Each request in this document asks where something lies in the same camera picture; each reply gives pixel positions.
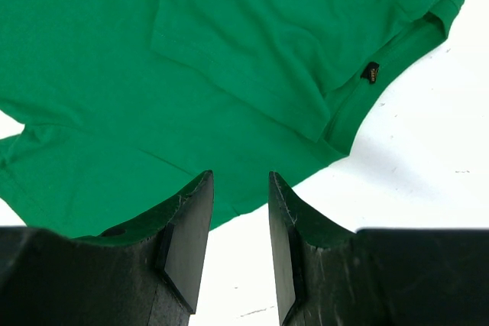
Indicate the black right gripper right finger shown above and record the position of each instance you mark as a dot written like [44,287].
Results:
[327,275]

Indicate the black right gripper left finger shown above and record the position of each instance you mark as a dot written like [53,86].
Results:
[145,271]

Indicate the green t-shirt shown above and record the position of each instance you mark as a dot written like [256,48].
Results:
[123,102]

